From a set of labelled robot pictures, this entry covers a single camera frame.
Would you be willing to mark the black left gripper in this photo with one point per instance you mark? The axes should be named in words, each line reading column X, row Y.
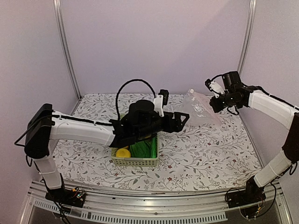
column 178, row 127

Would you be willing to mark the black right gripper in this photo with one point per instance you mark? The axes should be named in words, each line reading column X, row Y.
column 217, row 108

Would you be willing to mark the clear zip top bag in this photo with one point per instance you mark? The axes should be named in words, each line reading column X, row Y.
column 198, row 107

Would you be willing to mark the green white bok choy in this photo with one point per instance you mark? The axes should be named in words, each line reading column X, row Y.
column 141, row 149

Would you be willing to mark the yellow lemon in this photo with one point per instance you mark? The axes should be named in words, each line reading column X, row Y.
column 123, row 153

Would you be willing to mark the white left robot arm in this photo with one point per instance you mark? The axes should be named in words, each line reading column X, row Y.
column 48, row 124

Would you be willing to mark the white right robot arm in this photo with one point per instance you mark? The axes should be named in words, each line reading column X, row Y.
column 253, row 97

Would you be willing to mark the dark green cucumber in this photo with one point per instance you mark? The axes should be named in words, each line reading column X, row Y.
column 153, row 148

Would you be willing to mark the floral tablecloth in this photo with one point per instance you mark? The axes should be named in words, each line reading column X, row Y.
column 204, row 157

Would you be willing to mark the pale green perforated basket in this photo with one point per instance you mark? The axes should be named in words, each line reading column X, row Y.
column 139, row 162

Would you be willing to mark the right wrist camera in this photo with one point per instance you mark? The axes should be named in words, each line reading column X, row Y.
column 214, row 87

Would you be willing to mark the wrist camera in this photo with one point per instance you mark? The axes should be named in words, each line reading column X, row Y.
column 214, row 87
column 160, row 101

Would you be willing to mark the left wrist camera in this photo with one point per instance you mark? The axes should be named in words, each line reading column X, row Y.
column 160, row 101

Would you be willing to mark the right aluminium corner post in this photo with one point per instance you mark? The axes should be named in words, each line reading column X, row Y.
column 247, row 37

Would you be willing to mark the aluminium corner post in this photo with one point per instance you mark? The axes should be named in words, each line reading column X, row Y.
column 247, row 37
column 65, row 47

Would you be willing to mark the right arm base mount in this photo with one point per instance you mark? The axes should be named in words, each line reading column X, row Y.
column 252, row 194

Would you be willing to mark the aluminium front rail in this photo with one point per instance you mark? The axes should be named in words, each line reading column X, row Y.
column 105, row 205

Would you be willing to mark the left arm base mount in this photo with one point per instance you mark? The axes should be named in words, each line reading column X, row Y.
column 62, row 196

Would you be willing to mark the left aluminium corner post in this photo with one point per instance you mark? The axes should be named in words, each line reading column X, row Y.
column 65, row 47

